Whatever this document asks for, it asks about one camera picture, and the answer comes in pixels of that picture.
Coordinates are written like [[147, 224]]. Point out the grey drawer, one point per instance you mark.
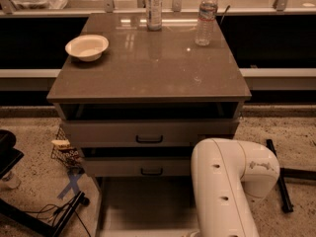
[[146, 133], [136, 166], [146, 207]]

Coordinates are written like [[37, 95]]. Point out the blue tape cross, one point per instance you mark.
[[72, 185]]

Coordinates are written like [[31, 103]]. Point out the black wire basket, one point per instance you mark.
[[68, 163]]

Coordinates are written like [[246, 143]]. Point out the grey middle drawer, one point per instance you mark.
[[136, 166]]

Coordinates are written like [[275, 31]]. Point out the black metal bar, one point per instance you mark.
[[287, 206]]

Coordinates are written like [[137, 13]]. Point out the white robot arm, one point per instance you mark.
[[229, 178]]

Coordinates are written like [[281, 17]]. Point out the black stand base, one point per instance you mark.
[[46, 220]]

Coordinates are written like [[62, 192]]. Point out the snack packet in basket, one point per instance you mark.
[[63, 149]]

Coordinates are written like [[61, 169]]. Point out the labelled drink bottle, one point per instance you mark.
[[153, 14]]

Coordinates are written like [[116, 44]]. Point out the grey drawer cabinet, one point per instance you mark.
[[147, 75]]

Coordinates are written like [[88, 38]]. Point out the clear plastic cup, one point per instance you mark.
[[11, 180]]

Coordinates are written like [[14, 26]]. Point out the clear water bottle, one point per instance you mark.
[[205, 21]]

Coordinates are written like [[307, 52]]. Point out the grey top drawer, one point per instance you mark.
[[146, 133]]

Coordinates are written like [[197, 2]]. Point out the white paper bowl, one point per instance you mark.
[[87, 48]]

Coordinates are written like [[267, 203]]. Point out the grey bottom drawer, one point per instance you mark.
[[146, 207]]

